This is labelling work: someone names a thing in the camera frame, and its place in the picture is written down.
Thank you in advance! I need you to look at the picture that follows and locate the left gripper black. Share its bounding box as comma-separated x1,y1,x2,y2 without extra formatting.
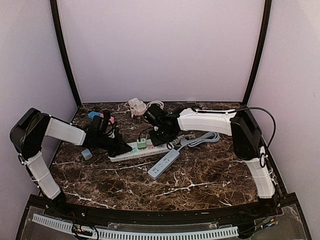
96,132,132,158

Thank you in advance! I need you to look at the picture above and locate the white multicolour power strip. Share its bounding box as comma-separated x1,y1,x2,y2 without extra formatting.
109,139,170,163

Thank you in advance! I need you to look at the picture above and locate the blue power strip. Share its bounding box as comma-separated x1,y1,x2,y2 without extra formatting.
147,149,180,180

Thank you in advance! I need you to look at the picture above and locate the grey-blue charger cube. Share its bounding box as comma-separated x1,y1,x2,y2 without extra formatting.
81,148,93,161

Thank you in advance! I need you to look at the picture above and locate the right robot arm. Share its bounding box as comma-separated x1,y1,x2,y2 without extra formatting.
143,104,276,217

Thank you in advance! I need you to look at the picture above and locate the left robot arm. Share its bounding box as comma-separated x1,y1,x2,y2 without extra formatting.
9,107,132,218

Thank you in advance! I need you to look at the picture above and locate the pink white round socket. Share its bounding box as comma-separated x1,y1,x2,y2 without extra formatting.
128,98,147,118

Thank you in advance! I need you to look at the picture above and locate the black plug on hub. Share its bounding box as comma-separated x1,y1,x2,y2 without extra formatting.
103,110,112,125

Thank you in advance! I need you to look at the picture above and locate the blue plug on hub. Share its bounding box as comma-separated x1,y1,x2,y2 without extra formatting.
87,111,101,119

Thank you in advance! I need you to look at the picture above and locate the green USB charger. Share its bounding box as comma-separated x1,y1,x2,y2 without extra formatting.
136,138,147,150

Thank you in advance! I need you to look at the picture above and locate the pink triangular power hub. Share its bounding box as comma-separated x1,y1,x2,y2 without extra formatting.
95,112,115,125

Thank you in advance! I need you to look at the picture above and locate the black USB cable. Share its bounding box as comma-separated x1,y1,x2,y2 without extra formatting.
138,127,154,142

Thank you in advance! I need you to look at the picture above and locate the white strip power cord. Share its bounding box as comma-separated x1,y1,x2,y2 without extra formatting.
167,133,196,150

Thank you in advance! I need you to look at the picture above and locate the white coiled cable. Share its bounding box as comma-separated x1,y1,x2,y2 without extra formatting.
146,100,165,111

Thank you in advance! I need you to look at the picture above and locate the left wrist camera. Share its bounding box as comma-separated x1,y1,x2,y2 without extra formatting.
90,115,109,134

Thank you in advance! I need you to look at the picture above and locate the blue strip power cord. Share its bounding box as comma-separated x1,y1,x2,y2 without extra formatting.
177,131,221,151

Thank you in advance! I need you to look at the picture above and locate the white slotted cable duct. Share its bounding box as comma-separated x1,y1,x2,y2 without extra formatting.
32,213,239,240

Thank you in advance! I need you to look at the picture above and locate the left black frame post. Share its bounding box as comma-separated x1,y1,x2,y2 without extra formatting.
49,0,82,108

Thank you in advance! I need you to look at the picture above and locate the black frame post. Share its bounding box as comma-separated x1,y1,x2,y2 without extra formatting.
241,0,272,105
49,0,82,108

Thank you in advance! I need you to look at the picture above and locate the black front rail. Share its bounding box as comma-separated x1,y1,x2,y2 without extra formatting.
27,193,297,226

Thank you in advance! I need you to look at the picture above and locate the right black frame post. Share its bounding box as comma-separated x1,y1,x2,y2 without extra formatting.
241,0,272,105

